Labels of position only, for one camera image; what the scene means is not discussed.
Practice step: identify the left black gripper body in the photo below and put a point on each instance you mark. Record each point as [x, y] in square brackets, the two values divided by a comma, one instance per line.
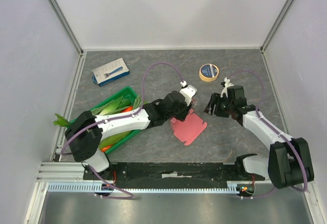
[182, 113]

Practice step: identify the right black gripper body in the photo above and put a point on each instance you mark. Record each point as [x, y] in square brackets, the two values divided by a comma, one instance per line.
[214, 105]

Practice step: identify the pink paper box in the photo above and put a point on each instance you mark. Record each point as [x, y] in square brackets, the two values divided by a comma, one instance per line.
[188, 130]

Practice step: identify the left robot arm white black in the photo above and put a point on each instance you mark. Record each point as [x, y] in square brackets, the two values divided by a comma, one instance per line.
[149, 116]

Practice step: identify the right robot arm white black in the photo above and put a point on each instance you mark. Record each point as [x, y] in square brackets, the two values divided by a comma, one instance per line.
[289, 161]

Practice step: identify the blue white razor box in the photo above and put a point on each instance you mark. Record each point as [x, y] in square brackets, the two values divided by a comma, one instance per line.
[110, 72]

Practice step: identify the masking tape roll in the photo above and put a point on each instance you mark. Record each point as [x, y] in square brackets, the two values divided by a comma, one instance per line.
[208, 72]

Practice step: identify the green bean bundle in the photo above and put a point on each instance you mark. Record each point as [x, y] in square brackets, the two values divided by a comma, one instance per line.
[137, 102]

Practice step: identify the orange toy carrot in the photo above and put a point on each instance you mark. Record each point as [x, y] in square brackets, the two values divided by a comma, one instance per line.
[130, 108]

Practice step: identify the green toy leek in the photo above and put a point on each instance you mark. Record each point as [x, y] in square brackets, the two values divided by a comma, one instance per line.
[115, 106]

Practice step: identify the green plastic basket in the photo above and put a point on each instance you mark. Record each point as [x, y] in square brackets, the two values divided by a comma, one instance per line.
[91, 140]

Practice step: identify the green leafy toy vegetable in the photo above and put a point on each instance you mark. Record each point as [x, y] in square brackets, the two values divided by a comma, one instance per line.
[61, 121]

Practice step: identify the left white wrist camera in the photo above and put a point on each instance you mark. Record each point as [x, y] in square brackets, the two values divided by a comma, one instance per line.
[188, 92]

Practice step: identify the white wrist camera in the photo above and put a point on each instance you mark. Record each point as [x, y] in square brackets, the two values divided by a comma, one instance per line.
[188, 92]
[226, 83]

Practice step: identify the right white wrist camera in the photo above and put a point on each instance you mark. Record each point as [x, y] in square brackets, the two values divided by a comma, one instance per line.
[226, 83]

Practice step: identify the grey slotted cable duct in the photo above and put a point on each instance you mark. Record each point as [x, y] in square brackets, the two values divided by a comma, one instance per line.
[92, 187]

